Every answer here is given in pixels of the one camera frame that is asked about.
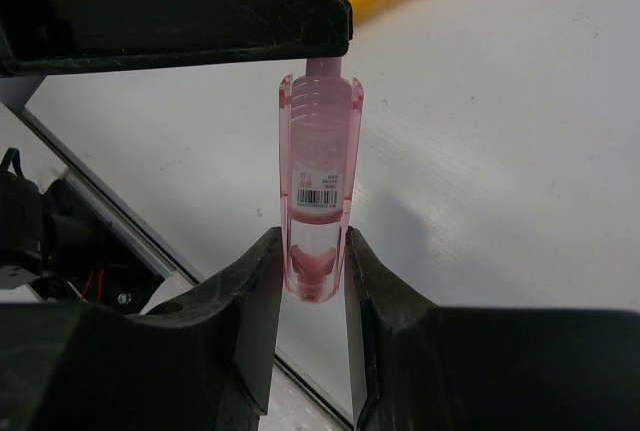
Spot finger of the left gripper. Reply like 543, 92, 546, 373
1, 0, 353, 76

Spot pink highlighter pen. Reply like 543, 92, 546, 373
279, 57, 364, 303

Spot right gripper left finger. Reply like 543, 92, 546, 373
1, 227, 283, 430

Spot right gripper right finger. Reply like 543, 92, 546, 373
344, 229, 639, 430

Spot silver foil covered plate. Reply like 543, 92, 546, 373
258, 348, 353, 430

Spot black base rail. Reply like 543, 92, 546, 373
30, 179, 162, 314

